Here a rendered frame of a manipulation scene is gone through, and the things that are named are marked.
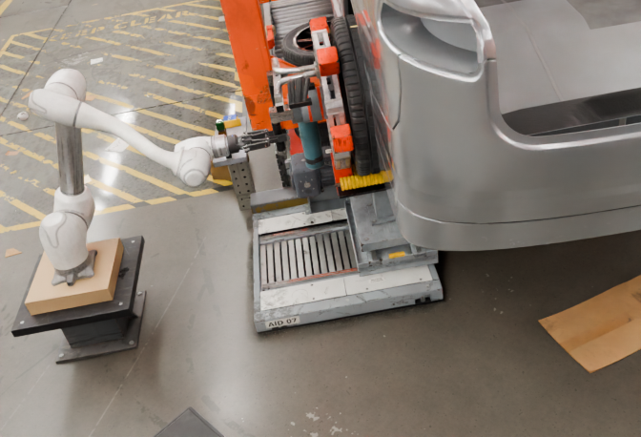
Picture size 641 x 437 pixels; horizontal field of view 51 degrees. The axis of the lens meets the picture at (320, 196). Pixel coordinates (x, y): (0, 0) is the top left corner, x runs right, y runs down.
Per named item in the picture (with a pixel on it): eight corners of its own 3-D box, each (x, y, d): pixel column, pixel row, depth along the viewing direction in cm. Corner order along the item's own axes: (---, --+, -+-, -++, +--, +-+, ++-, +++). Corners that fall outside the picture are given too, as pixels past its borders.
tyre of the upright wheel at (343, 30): (423, 130, 238) (385, -27, 257) (357, 142, 238) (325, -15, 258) (410, 187, 301) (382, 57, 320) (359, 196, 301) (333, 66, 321)
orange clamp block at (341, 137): (351, 138, 259) (354, 150, 252) (331, 142, 260) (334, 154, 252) (349, 122, 255) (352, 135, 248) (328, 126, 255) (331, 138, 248)
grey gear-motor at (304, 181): (382, 210, 341) (374, 153, 321) (300, 225, 341) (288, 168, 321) (376, 190, 355) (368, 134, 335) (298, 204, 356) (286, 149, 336)
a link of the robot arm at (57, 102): (76, 106, 248) (85, 90, 259) (26, 91, 243) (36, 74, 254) (71, 135, 254) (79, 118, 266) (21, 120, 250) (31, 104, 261)
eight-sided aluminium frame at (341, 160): (356, 189, 273) (337, 67, 242) (340, 192, 273) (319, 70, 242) (340, 124, 317) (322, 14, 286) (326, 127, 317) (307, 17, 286)
